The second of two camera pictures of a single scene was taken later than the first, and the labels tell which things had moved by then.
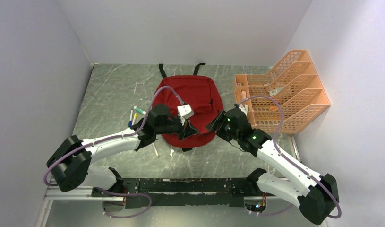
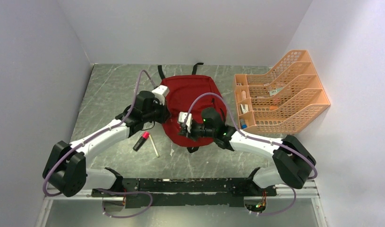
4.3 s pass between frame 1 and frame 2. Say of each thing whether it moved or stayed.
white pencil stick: stayed
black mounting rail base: stayed
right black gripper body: moved
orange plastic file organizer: stayed
